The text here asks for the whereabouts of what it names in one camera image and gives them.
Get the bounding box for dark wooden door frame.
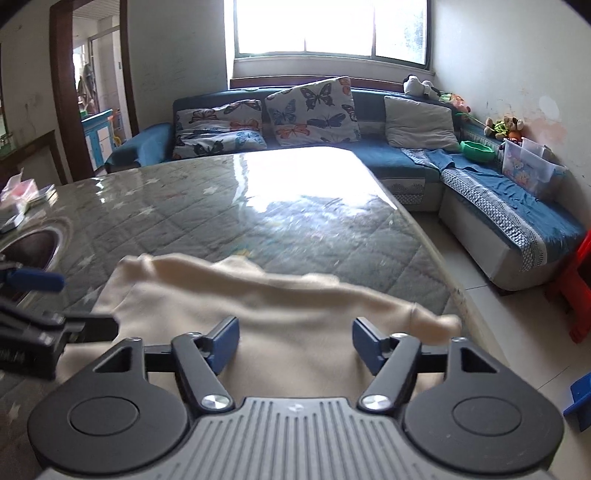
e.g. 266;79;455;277
49;0;139;183

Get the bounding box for brown plush toys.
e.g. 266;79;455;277
484;116;524;144

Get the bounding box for blue plastic stool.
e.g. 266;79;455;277
563;373;591;432

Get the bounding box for black induction cooktop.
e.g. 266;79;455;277
1;226;68;277

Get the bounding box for blue corner sofa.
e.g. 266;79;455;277
103;86;588;292

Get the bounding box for pink tissue pack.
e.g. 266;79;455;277
1;170;39;216

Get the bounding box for window with frame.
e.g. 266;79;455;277
229;0;431;69

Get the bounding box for butterfly pillow lying flat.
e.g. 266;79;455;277
172;99;267;160

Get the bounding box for clear plastic storage box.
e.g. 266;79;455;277
502;138;568;201

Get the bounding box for green plastic bowl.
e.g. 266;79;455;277
460;140;497;164

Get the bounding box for white plush toy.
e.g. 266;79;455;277
403;75;441;100

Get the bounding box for plain grey cushion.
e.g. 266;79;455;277
384;96;460;152

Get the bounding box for butterfly pillow standing upright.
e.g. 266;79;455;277
264;76;362;147

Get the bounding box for cream beige garment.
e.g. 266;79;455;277
55;252;463;407

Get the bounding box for red plastic stool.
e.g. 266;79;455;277
545;232;590;344

